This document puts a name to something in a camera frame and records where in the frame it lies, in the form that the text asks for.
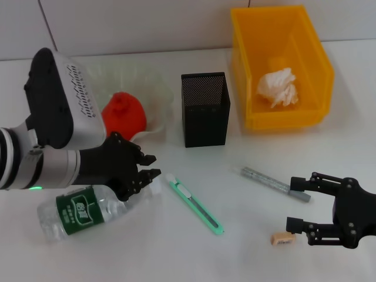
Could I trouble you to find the small wooden stamp block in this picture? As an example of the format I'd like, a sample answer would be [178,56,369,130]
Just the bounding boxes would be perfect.
[270,231,296,246]

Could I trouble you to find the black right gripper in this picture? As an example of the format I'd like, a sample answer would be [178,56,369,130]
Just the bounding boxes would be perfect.
[287,172,376,249]

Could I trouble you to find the clear glass fruit plate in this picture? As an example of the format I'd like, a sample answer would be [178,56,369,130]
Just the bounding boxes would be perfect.
[79,58,174,143]

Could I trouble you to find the black mesh pen holder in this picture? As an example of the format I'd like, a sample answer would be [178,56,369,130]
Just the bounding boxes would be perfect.
[181,72,232,148]

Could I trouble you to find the silver glitter pen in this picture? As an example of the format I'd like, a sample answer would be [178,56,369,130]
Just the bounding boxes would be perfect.
[234,166,311,203]

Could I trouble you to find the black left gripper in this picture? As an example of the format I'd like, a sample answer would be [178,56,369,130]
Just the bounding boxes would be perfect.
[72,132,162,202]

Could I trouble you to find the white paper ball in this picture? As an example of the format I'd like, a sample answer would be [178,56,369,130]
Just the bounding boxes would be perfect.
[256,67,300,109]

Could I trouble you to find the yellow plastic bin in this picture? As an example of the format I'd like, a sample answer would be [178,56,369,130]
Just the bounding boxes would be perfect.
[230,5,335,130]

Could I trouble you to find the orange toy fruit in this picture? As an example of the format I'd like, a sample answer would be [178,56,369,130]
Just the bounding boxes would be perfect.
[101,91,147,141]

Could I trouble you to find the green utility knife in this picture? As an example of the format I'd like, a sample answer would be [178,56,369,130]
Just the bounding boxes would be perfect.
[164,173,226,236]

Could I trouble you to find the clear water bottle green label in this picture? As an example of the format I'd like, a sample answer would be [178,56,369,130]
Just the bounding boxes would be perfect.
[36,176,162,243]

